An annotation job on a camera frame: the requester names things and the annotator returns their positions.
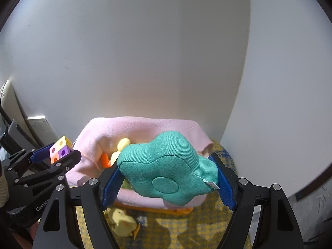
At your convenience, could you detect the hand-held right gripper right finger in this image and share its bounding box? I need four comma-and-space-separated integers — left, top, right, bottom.
207, 154, 304, 249

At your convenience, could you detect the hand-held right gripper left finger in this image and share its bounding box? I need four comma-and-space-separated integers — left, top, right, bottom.
32, 165, 123, 249

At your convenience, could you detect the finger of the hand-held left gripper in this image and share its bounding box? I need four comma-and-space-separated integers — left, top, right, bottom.
0, 146, 52, 179
16, 149, 82, 185

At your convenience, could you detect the colourful dotted cube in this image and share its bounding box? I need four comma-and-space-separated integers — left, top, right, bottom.
49, 135, 73, 164

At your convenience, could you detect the yellow plush duck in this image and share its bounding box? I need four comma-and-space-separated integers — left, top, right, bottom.
101, 138, 131, 168

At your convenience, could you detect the orange plastic crate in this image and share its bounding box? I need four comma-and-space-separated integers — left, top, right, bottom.
114, 201, 194, 216

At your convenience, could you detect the teal plush flower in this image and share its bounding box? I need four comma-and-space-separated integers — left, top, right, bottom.
117, 131, 221, 207

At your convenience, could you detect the small pale yellow plush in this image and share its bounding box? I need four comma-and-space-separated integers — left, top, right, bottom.
105, 207, 142, 239

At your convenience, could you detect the yellow blue checked blanket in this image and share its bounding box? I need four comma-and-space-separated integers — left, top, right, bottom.
75, 137, 256, 249

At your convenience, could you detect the beige leather cushion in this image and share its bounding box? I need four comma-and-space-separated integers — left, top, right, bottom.
0, 80, 16, 115

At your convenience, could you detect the white wall panel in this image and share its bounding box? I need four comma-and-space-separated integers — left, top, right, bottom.
26, 115, 60, 146

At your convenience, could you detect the black grey metal frame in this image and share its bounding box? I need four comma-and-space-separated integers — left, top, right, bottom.
0, 104, 39, 156

